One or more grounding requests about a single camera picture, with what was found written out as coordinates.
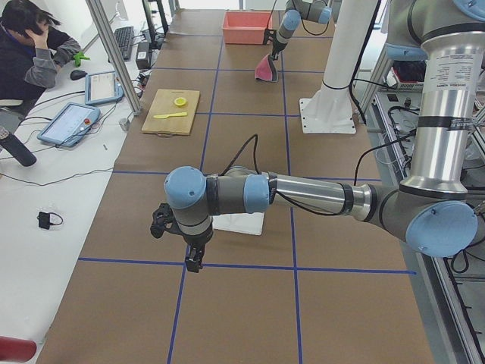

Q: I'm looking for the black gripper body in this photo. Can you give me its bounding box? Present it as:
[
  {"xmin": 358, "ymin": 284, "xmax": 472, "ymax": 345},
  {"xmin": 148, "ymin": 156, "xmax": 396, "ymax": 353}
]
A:
[
  {"xmin": 263, "ymin": 28, "xmax": 287, "ymax": 57},
  {"xmin": 150, "ymin": 203, "xmax": 180, "ymax": 238}
]

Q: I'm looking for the pink and grey cloth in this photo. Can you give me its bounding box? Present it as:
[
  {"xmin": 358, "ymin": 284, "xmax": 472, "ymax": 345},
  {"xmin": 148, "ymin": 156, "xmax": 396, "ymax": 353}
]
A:
[{"xmin": 254, "ymin": 54, "xmax": 278, "ymax": 83}]

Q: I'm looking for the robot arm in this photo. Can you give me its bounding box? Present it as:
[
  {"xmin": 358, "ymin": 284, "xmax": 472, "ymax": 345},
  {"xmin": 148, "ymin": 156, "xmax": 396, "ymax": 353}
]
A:
[
  {"xmin": 262, "ymin": 0, "xmax": 332, "ymax": 63},
  {"xmin": 150, "ymin": 1, "xmax": 484, "ymax": 272}
]

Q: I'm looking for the black water bottle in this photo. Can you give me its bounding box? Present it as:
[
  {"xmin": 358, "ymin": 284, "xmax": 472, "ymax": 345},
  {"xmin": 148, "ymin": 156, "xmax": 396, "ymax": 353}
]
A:
[{"xmin": 0, "ymin": 127, "xmax": 37, "ymax": 167}]

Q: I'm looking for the pink plastic bin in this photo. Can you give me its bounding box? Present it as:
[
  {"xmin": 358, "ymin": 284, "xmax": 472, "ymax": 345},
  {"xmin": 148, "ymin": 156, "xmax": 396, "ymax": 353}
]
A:
[{"xmin": 222, "ymin": 11, "xmax": 272, "ymax": 45}]

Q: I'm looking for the yellow lemon slice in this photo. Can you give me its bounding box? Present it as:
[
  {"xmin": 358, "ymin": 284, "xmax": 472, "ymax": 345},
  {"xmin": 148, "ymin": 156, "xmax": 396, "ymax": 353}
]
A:
[{"xmin": 174, "ymin": 97, "xmax": 187, "ymax": 107}]

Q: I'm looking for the yellow plastic knife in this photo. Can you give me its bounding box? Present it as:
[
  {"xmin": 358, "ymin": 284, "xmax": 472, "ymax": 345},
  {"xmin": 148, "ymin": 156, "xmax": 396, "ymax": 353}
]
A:
[{"xmin": 152, "ymin": 111, "xmax": 188, "ymax": 119}]

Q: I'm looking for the bamboo cutting board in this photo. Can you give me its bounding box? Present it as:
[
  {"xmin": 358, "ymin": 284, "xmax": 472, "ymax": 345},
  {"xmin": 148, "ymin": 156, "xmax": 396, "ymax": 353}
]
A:
[{"xmin": 142, "ymin": 89, "xmax": 200, "ymax": 136}]

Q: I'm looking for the black power adapter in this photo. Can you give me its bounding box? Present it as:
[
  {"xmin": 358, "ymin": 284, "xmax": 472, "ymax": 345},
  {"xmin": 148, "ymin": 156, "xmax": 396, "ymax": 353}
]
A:
[{"xmin": 136, "ymin": 42, "xmax": 152, "ymax": 70}]

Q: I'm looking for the blue teach pendant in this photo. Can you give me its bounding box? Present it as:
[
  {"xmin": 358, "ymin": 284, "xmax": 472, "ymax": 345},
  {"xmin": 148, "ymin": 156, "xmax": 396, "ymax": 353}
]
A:
[
  {"xmin": 85, "ymin": 71, "xmax": 124, "ymax": 106},
  {"xmin": 37, "ymin": 102, "xmax": 101, "ymax": 147}
]

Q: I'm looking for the black keyboard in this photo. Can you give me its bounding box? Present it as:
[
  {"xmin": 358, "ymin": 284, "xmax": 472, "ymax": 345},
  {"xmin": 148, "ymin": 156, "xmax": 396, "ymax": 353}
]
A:
[{"xmin": 114, "ymin": 27, "xmax": 134, "ymax": 61}]

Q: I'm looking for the black computer mouse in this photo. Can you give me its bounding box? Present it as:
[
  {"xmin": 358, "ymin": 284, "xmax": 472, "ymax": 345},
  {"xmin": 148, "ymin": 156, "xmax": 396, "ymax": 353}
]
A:
[{"xmin": 70, "ymin": 70, "xmax": 87, "ymax": 80}]

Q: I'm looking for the red cylinder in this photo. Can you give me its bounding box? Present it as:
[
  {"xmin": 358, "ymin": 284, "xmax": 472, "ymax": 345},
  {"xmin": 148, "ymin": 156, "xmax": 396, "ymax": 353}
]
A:
[{"xmin": 0, "ymin": 336, "xmax": 37, "ymax": 363}]

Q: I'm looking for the seated person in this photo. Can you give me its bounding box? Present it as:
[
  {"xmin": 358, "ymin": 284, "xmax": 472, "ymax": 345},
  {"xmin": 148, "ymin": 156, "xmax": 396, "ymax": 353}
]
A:
[{"xmin": 1, "ymin": 1, "xmax": 81, "ymax": 108}]

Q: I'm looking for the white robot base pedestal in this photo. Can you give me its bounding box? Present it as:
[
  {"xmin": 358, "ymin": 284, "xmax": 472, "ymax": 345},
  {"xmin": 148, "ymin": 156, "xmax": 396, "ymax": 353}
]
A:
[{"xmin": 299, "ymin": 0, "xmax": 380, "ymax": 134}]

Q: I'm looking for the aluminium frame post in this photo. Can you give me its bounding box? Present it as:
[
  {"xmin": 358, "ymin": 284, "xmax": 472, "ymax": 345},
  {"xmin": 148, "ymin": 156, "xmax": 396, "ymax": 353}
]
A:
[{"xmin": 86, "ymin": 0, "xmax": 142, "ymax": 116}]

